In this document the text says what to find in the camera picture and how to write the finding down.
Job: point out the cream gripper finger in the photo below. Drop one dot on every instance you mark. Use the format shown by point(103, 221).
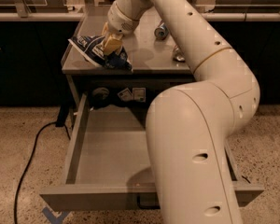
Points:
point(111, 43)
point(105, 31)

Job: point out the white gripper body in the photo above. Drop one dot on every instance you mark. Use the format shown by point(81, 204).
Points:
point(125, 26)

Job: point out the blue chip bag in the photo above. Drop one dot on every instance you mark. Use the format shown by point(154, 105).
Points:
point(92, 49)

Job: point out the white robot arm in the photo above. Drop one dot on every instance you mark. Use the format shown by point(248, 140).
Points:
point(187, 125)

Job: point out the grey cabinet with counter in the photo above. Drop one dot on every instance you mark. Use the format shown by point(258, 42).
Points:
point(153, 68)

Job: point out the grey open drawer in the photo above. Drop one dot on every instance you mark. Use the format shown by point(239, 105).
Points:
point(107, 165)

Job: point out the blue soda can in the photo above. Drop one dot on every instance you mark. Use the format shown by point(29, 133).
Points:
point(161, 32)

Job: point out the black tape roll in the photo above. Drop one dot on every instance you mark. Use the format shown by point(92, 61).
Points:
point(100, 97)

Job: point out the red soda can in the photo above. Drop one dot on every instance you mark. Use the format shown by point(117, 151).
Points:
point(178, 54)

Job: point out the dark cabinet left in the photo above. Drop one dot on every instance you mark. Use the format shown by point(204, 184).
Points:
point(30, 62)

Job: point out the dark cabinet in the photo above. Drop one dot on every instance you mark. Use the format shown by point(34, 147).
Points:
point(30, 62)
point(258, 43)

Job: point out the dark cabinet right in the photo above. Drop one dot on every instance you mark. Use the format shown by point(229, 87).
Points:
point(258, 43)

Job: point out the blue floor tape marker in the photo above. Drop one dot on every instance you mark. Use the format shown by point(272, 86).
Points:
point(54, 218)

